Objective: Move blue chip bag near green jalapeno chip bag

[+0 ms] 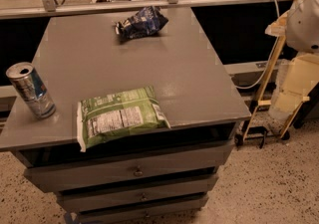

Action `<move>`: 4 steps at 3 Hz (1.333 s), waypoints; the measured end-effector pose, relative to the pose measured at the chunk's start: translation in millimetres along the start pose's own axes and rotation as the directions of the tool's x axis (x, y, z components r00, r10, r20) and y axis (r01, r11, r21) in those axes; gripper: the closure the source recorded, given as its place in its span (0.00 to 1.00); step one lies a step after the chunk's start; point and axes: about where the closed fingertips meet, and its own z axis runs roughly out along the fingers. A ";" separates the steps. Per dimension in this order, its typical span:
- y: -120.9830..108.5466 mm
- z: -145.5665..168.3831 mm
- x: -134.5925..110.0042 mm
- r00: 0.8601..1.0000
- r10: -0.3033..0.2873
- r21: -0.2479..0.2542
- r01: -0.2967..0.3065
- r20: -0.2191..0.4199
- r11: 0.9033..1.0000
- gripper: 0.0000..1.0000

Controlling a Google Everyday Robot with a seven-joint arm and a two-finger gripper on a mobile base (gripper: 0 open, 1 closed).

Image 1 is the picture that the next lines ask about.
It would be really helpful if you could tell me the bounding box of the bottom drawer with knob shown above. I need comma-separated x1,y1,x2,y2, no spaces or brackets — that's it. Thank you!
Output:
79,193,208,224

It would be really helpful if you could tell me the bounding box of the blue chip bag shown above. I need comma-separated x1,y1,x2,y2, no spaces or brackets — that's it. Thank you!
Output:
115,6,168,40

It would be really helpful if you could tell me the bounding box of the drawer with knob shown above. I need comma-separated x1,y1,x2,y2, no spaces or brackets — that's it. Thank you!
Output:
79,193,208,224
24,139,234,192
57,173,218,212

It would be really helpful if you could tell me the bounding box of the silver blue drink can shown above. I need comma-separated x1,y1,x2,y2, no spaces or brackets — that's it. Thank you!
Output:
6,62,56,118

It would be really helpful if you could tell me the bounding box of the middle drawer with knob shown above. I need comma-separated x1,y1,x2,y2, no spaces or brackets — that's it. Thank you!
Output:
57,173,218,212

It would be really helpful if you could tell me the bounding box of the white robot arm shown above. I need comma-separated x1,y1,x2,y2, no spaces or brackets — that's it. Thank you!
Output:
286,0,319,53

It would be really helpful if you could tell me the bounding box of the top drawer with knob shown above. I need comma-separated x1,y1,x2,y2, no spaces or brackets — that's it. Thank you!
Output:
24,139,234,192

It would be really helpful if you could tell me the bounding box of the green jalapeno chip bag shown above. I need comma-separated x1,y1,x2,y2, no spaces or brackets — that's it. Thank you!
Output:
77,86,170,152

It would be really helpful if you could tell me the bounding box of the grey drawer cabinet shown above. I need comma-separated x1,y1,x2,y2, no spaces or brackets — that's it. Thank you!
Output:
1,8,249,224

